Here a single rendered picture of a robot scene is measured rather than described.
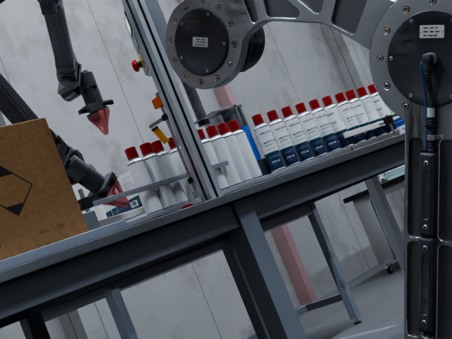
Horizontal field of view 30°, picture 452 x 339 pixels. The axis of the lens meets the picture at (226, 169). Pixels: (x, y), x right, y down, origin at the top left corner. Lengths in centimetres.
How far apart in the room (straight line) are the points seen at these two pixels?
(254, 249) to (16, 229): 60
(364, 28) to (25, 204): 76
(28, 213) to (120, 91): 476
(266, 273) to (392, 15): 78
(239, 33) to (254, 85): 614
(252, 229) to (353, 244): 621
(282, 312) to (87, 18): 481
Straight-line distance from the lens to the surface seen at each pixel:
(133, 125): 644
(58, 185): 182
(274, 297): 205
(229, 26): 175
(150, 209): 242
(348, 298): 515
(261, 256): 205
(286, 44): 866
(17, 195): 177
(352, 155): 235
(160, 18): 249
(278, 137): 284
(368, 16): 159
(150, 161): 246
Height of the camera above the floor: 71
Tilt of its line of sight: 5 degrees up
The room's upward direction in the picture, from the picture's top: 22 degrees counter-clockwise
